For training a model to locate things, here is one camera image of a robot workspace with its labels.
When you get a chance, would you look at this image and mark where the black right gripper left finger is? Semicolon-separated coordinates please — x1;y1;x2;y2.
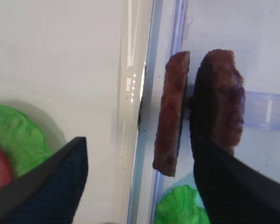
0;137;88;224

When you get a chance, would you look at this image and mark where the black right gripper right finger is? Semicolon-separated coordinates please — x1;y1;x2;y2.
189;63;280;224

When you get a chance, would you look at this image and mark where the brown meat patty front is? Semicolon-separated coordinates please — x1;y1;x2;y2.
153;51;190;177

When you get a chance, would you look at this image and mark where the brown meat patty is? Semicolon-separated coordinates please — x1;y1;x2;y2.
189;49;245;155
153;51;190;177

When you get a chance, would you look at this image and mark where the green lettuce in rack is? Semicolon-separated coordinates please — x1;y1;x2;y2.
154;185;210;224

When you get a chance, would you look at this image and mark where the green lettuce leaf on bread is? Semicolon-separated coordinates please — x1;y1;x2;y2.
0;104;53;177

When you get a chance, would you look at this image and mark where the brown meat patty rear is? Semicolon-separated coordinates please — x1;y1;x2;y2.
189;49;245;155

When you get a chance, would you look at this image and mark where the white rectangular tray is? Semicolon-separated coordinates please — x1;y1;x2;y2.
0;0;153;224

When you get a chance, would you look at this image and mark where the clear acrylic rack right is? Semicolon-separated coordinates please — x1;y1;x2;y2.
127;0;280;224

